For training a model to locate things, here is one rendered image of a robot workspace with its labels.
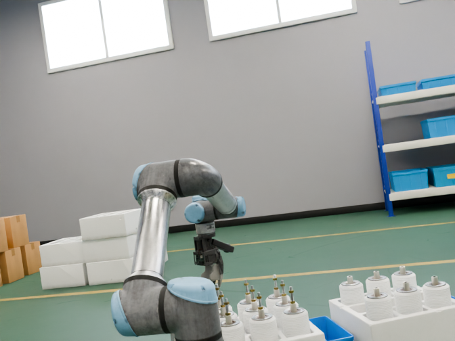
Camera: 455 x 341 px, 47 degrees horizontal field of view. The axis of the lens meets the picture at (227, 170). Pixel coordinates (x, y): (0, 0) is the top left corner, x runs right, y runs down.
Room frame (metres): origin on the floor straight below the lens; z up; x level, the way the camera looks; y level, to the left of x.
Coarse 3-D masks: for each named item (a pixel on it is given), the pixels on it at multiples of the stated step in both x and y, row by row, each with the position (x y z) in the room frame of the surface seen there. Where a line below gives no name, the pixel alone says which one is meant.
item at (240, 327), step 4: (240, 324) 1.83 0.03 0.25; (224, 328) 1.81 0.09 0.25; (228, 328) 1.80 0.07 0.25; (232, 328) 1.80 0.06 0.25; (236, 328) 1.80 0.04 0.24; (240, 328) 1.82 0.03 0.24; (224, 332) 1.80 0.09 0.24; (228, 332) 1.80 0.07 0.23; (232, 332) 1.80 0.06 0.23; (236, 332) 1.80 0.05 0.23; (240, 332) 1.81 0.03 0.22; (224, 336) 1.80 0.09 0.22; (228, 336) 1.80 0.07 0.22; (232, 336) 1.80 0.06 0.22; (236, 336) 1.80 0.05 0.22; (240, 336) 1.81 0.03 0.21; (244, 336) 1.84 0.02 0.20; (224, 340) 1.80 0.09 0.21; (228, 340) 1.80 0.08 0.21; (232, 340) 1.80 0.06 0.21; (236, 340) 1.80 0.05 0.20; (240, 340) 1.81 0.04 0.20; (244, 340) 1.83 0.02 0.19
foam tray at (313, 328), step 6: (312, 324) 1.93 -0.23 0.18; (282, 330) 1.93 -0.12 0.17; (312, 330) 1.87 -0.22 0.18; (318, 330) 1.86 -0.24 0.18; (246, 336) 1.90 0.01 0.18; (282, 336) 1.85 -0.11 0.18; (300, 336) 1.82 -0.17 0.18; (306, 336) 1.81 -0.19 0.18; (312, 336) 1.81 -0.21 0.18; (318, 336) 1.82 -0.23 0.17; (324, 336) 1.82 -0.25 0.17
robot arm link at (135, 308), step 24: (144, 168) 1.58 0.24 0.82; (168, 168) 1.56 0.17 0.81; (144, 192) 1.53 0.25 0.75; (168, 192) 1.53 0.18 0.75; (144, 216) 1.48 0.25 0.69; (168, 216) 1.51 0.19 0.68; (144, 240) 1.42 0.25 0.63; (144, 264) 1.38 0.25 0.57; (144, 288) 1.31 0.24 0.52; (120, 312) 1.29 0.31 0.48; (144, 312) 1.27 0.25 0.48
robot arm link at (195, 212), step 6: (192, 204) 1.92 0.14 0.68; (198, 204) 1.92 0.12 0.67; (204, 204) 1.94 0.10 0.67; (210, 204) 1.93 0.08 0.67; (186, 210) 1.92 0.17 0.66; (192, 210) 1.92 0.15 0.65; (198, 210) 1.91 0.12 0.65; (204, 210) 1.93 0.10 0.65; (210, 210) 1.92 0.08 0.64; (186, 216) 1.92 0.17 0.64; (192, 216) 1.92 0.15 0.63; (198, 216) 1.91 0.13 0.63; (204, 216) 1.93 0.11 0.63; (210, 216) 1.93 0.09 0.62; (192, 222) 1.92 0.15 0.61; (198, 222) 1.92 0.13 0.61
